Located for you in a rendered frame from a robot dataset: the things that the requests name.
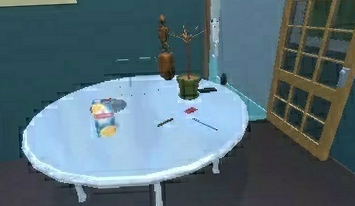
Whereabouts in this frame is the bare twig plant green pot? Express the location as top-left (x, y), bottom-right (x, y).
top-left (167, 24), bottom-right (209, 101)

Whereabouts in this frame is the short dark stick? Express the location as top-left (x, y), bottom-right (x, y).
top-left (156, 117), bottom-right (175, 128)

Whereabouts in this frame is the black flat remote control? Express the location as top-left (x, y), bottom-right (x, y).
top-left (198, 86), bottom-right (218, 94)

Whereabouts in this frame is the long thin dark stick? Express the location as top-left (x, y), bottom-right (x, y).
top-left (191, 116), bottom-right (219, 132)

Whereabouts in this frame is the brown wooden figure statue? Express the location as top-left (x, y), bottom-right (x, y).
top-left (155, 13), bottom-right (177, 82)

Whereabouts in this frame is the round white table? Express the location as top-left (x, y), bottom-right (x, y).
top-left (18, 70), bottom-right (254, 206)

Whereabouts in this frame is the wooden glazed room door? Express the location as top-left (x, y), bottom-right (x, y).
top-left (261, 0), bottom-right (355, 164)

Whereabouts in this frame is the grey door handle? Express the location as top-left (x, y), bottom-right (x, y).
top-left (335, 66), bottom-right (352, 89)

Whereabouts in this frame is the cream framed wall picture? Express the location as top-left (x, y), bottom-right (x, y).
top-left (0, 0), bottom-right (78, 8)

